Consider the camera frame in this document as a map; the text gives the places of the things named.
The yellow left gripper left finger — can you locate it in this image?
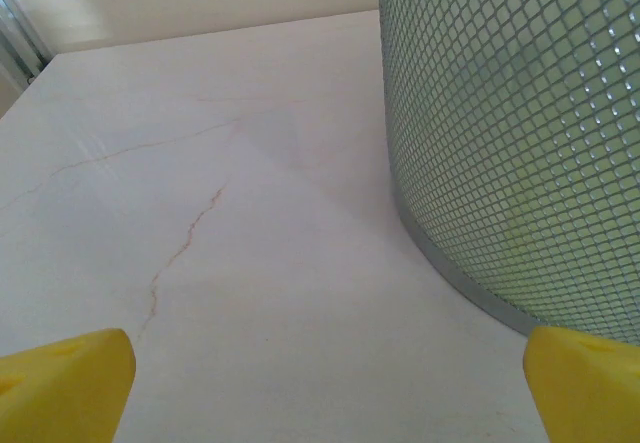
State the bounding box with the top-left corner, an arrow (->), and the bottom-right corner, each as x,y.
0,328 -> 137,443

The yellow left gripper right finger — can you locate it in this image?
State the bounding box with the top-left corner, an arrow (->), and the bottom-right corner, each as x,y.
522,326 -> 640,443

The silver wire mesh bin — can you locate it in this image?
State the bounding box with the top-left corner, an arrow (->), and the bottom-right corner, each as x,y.
374,0 -> 640,347

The aluminium frame post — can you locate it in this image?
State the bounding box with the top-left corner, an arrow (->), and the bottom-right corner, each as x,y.
0,0 -> 51,89

